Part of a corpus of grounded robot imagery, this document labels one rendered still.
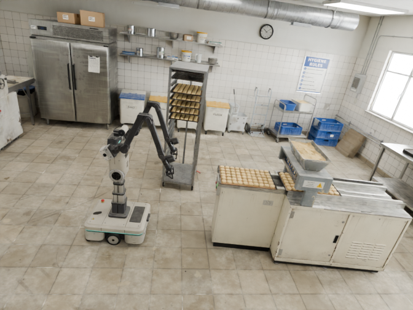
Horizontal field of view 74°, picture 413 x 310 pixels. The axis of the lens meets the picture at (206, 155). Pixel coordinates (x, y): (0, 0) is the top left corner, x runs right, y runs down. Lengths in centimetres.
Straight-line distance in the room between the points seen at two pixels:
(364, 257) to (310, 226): 80
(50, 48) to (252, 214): 487
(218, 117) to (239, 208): 367
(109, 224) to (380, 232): 289
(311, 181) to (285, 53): 480
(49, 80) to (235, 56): 400
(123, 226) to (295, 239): 187
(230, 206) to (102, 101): 400
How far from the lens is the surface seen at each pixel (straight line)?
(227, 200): 298
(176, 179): 425
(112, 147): 271
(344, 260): 361
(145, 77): 683
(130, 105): 634
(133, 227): 319
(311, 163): 283
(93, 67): 605
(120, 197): 321
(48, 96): 649
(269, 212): 314
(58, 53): 622
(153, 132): 255
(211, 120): 643
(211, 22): 672
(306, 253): 339
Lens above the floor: 234
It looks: 25 degrees down
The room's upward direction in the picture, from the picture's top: 8 degrees clockwise
